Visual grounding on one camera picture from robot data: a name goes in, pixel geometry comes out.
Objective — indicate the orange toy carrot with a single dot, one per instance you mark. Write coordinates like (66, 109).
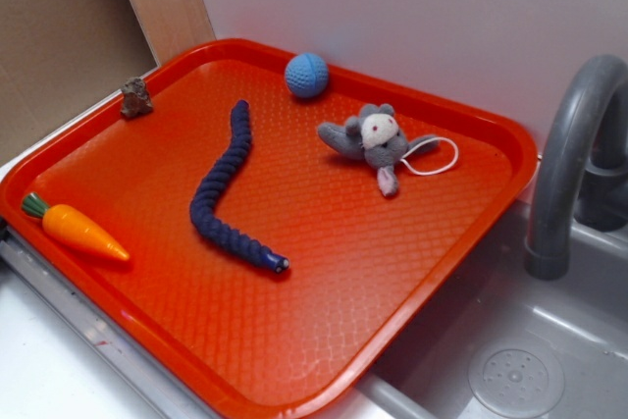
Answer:
(72, 228)

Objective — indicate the small grey-brown rock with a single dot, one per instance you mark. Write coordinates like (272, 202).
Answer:
(136, 98)

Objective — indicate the grey plush mouse toy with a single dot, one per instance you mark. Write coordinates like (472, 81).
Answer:
(375, 137)

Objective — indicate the light blue ball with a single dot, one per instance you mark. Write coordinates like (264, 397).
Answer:
(306, 75)

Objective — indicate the grey plastic sink basin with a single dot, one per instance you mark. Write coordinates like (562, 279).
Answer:
(494, 342)

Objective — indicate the orange plastic tray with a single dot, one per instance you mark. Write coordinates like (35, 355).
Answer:
(267, 273)

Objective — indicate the grey plastic faucet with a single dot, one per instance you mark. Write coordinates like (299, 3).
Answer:
(583, 172)

